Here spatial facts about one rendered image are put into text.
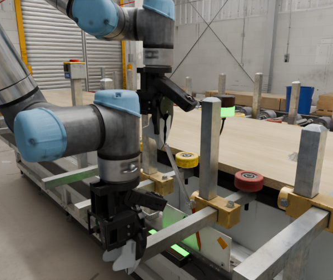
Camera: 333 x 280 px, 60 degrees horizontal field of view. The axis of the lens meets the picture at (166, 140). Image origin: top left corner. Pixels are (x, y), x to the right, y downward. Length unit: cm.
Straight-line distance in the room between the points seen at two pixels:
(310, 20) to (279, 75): 147
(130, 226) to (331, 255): 58
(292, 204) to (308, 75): 765
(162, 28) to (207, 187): 41
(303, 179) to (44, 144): 47
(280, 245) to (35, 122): 39
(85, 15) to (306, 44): 785
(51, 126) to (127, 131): 12
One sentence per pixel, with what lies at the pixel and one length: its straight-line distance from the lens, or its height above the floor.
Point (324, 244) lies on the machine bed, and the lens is 92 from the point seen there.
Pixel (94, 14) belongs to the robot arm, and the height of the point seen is 131.
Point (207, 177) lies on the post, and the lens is 76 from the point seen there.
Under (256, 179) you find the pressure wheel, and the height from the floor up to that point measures 91.
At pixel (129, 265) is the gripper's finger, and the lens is 60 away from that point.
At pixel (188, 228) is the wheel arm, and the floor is 85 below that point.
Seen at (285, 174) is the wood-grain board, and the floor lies 90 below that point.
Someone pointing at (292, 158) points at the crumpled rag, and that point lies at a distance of 106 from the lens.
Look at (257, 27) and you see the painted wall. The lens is 894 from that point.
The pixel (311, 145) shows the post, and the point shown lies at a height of 108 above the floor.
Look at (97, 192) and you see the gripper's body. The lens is 50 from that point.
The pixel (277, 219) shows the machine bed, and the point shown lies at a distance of 95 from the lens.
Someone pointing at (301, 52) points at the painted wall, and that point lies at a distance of 833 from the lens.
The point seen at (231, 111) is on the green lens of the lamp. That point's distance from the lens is 75.
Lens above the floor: 123
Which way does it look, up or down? 15 degrees down
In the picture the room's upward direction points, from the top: straight up
